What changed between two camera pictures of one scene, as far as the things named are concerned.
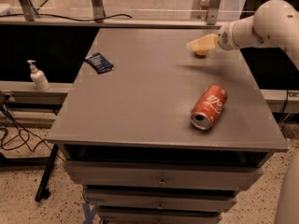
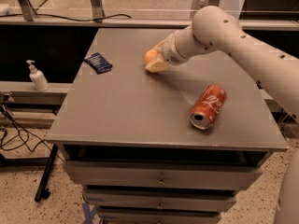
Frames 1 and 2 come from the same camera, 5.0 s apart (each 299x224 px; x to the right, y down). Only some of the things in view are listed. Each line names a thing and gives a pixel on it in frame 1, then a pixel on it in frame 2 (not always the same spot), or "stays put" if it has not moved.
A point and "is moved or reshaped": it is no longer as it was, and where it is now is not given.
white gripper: [226, 38] to [168, 52]
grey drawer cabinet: [128, 137] stays put
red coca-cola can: [208, 106] stays put
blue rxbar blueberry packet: [100, 64] stays put
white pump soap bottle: [38, 77] stays put
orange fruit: [201, 51] is moved or reshaped
